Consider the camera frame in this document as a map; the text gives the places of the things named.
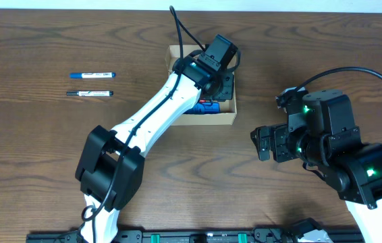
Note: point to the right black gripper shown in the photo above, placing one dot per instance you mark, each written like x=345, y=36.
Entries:
x=279, y=134

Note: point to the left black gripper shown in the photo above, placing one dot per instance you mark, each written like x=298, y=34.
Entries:
x=226, y=94

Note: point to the brown cardboard box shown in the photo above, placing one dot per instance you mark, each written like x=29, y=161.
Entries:
x=228, y=108

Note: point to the red and black stapler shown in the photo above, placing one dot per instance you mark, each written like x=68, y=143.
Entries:
x=204, y=101

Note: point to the blue plastic case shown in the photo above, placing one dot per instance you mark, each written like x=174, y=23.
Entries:
x=204, y=108

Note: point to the blue whiteboard marker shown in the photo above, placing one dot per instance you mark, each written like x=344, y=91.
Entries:
x=93, y=75

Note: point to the black whiteboard marker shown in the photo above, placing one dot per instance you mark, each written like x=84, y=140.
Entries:
x=90, y=93

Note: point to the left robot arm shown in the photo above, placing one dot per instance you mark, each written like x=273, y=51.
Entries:
x=111, y=165

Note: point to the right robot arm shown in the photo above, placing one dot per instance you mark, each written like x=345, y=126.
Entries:
x=321, y=132

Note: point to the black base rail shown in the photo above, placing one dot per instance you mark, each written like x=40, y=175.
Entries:
x=273, y=235

